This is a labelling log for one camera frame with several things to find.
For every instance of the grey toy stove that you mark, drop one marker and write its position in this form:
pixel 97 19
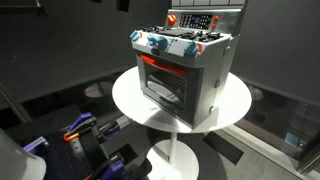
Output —
pixel 191 97

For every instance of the top right orange button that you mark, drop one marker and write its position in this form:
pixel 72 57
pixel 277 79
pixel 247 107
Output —
pixel 216 18

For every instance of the purple clamp lower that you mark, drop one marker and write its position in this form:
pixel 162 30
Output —
pixel 116 170

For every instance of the large orange stove knob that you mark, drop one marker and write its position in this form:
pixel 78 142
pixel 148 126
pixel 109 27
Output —
pixel 171 19

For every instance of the blue stove knob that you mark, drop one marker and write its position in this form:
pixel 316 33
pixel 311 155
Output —
pixel 134 36
pixel 191 49
pixel 158 42

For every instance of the orange oven door handle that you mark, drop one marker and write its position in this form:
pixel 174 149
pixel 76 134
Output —
pixel 162 66

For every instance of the purple clamp with orange tip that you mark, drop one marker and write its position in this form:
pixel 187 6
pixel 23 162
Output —
pixel 81 125

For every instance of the left blue stove knob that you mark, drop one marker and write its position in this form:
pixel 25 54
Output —
pixel 134 36

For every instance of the right blue stove knob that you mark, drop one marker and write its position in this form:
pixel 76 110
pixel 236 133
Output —
pixel 191 49

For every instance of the white round table base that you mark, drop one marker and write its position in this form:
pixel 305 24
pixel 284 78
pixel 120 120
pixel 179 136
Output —
pixel 172 160

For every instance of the round white table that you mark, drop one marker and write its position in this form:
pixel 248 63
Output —
pixel 233 105

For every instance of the middle blue stove knob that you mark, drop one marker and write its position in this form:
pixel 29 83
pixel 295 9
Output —
pixel 158 42

